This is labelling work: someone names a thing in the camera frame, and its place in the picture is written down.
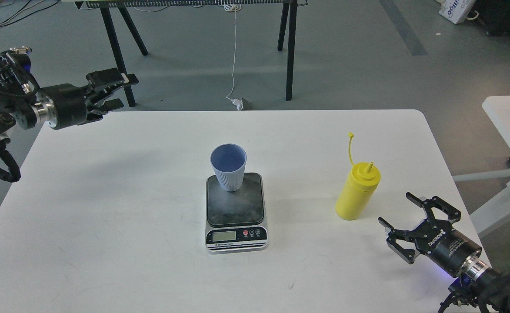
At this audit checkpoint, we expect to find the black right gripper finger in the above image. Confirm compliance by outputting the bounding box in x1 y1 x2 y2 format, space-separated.
406 192 461 230
378 217 425 265

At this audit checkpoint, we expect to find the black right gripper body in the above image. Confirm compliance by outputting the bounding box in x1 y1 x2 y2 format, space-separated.
416 220 483 278

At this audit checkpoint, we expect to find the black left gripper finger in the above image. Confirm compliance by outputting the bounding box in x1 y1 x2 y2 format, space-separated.
86 69 139 100
87 98 124 123

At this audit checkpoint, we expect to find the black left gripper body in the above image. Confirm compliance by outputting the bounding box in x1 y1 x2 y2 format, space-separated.
46 84 90 130

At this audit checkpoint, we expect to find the yellow squeeze bottle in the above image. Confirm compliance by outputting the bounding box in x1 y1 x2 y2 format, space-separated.
336 132 381 220

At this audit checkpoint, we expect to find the blue ribbed plastic cup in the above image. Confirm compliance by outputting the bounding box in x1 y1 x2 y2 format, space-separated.
210 144 247 192

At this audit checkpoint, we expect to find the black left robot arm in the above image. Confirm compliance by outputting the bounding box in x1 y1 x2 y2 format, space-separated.
0 47 138 183

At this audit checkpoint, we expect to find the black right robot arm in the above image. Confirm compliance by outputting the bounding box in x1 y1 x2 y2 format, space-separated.
378 192 510 313

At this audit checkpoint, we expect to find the silver digital kitchen scale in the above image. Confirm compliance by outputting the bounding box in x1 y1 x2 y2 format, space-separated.
205 173 269 253

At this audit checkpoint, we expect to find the white power adapter on floor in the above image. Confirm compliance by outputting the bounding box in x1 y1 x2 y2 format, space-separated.
231 98 254 111

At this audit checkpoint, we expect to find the black-legged background table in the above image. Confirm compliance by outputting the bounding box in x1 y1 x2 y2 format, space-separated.
62 0 309 107

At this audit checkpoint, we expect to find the white cardboard box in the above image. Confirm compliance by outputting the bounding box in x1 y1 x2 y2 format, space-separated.
437 0 476 24

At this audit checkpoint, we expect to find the white hanging cable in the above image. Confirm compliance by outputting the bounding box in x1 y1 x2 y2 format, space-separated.
223 3 243 103

